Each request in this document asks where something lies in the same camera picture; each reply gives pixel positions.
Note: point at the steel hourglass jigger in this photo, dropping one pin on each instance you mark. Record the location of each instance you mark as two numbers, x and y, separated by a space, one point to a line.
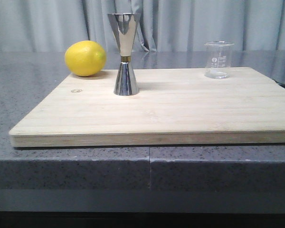
124 27

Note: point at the clear glass beaker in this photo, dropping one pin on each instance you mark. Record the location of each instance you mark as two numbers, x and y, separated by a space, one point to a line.
219 55

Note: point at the wooden cutting board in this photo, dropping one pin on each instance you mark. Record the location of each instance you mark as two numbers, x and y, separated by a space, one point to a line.
173 106

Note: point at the yellow lemon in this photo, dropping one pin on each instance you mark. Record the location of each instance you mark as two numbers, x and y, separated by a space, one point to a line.
85 58

